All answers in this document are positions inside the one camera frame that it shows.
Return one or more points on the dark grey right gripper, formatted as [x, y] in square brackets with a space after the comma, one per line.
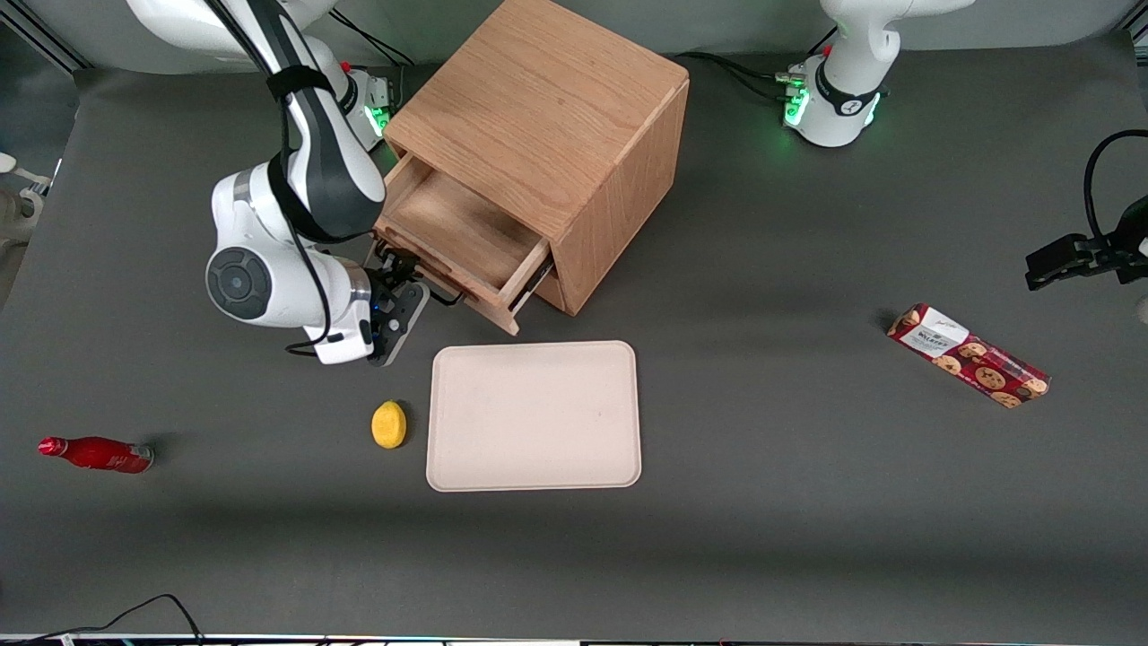
[384, 278]

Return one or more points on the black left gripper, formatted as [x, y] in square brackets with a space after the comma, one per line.
[1105, 250]

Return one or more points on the wooden drawer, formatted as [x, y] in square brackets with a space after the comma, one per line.
[457, 229]

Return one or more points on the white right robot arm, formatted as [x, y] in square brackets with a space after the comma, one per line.
[323, 170]

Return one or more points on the wooden drawer cabinet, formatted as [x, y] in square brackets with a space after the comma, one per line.
[538, 108]

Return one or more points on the red tartan cookie box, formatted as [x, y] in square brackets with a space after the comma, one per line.
[969, 357]

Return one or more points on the yellow lemon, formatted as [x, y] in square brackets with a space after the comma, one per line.
[388, 425]

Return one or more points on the beige rectangular tray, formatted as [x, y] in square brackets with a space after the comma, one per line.
[534, 417]

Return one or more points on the red aluminium bottle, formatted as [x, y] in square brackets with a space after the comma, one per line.
[99, 454]

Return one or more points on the white grey clamp object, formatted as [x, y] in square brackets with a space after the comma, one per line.
[13, 211]

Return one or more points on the aluminium frame profile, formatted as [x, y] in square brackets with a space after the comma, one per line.
[45, 40]

